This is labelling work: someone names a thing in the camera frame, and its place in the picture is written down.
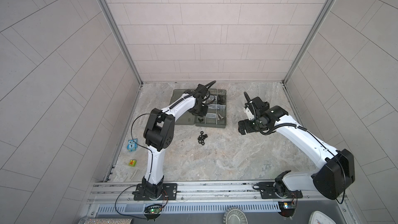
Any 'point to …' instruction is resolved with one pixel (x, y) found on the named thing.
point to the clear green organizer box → (216, 116)
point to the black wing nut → (200, 120)
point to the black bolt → (221, 99)
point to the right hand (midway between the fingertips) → (245, 128)
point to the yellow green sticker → (132, 163)
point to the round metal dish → (235, 215)
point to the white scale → (317, 217)
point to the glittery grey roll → (107, 221)
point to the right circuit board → (287, 209)
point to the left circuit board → (155, 210)
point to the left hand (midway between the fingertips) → (206, 112)
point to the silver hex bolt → (222, 117)
